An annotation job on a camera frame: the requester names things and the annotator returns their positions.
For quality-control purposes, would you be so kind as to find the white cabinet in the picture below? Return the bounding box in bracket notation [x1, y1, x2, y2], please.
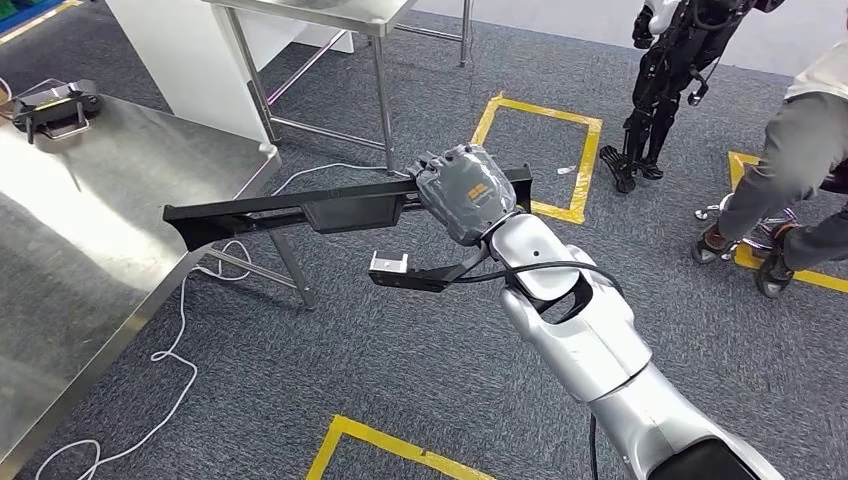
[104, 0, 356, 145]

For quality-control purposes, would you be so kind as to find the white power cable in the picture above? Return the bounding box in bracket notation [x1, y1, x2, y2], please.
[34, 161, 400, 480]

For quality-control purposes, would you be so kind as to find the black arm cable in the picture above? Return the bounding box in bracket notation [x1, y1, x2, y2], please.
[453, 260, 625, 299]

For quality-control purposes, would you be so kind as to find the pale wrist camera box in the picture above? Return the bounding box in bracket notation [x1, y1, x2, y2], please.
[369, 250, 409, 274]

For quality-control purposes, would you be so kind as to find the yellow floor tape square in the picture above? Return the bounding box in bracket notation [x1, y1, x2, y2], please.
[470, 93, 604, 227]
[305, 414, 498, 480]
[727, 150, 848, 296]

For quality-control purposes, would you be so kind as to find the yellow floor tape line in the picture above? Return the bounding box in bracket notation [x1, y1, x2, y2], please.
[0, 0, 85, 46]

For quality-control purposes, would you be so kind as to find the person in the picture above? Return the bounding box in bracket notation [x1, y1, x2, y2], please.
[690, 13, 848, 301]

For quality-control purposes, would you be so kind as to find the long black plastic part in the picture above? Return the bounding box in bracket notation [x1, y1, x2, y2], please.
[162, 165, 534, 253]

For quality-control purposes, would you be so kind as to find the chrome swivel stool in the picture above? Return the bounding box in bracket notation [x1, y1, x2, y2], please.
[693, 173, 848, 263]

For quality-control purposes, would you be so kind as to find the black device with metal handle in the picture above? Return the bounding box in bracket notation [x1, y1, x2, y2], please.
[11, 78, 105, 146]

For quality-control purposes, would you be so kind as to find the blue floor platform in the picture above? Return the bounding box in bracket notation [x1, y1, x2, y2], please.
[0, 0, 66, 34]

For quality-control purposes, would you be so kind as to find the black camera bracket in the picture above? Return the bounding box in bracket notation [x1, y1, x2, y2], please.
[368, 248, 495, 294]

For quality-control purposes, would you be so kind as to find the black humanoid robot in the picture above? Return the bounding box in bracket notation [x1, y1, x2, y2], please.
[598, 0, 788, 195]

